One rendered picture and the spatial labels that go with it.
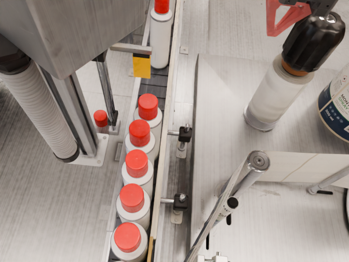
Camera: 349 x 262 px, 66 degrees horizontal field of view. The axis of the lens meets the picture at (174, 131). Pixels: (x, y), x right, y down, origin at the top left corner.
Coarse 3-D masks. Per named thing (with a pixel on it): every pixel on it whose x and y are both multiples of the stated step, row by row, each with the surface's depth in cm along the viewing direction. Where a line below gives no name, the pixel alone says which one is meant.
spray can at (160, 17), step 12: (156, 0) 58; (168, 0) 58; (156, 12) 60; (168, 12) 61; (156, 24) 62; (168, 24) 62; (156, 36) 64; (168, 36) 66; (156, 48) 68; (168, 48) 70; (156, 60) 71
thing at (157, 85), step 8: (176, 0) 90; (168, 56) 77; (168, 64) 76; (152, 72) 74; (160, 72) 74; (168, 72) 74; (144, 80) 72; (152, 80) 72; (160, 80) 73; (144, 88) 71; (152, 88) 71; (160, 88) 71; (160, 96) 70; (160, 104) 69; (160, 136) 64; (152, 192) 57; (152, 200) 57; (152, 208) 56; (112, 256) 51; (152, 256) 51
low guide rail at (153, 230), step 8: (176, 8) 82; (176, 16) 81; (176, 24) 79; (176, 32) 77; (176, 40) 76; (168, 80) 68; (168, 88) 67; (168, 96) 66; (168, 104) 65; (168, 112) 64; (160, 144) 59; (160, 152) 58; (160, 160) 57; (160, 168) 57; (160, 176) 56; (160, 184) 55; (160, 192) 54; (152, 216) 52; (152, 224) 51; (152, 232) 50
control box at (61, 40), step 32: (0, 0) 16; (32, 0) 14; (64, 0) 16; (96, 0) 18; (128, 0) 20; (0, 32) 21; (32, 32) 16; (64, 32) 17; (96, 32) 19; (128, 32) 22; (64, 64) 19
